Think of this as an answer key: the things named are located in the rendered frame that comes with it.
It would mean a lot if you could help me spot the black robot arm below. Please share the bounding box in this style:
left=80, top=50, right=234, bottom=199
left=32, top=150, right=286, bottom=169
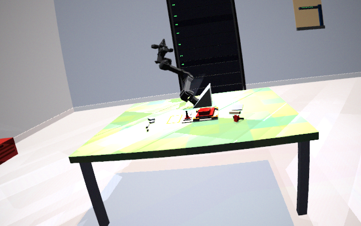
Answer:
left=155, top=47, right=199, bottom=106

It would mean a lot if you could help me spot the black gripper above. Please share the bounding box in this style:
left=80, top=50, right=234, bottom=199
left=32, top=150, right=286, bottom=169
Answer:
left=151, top=39, right=173, bottom=57

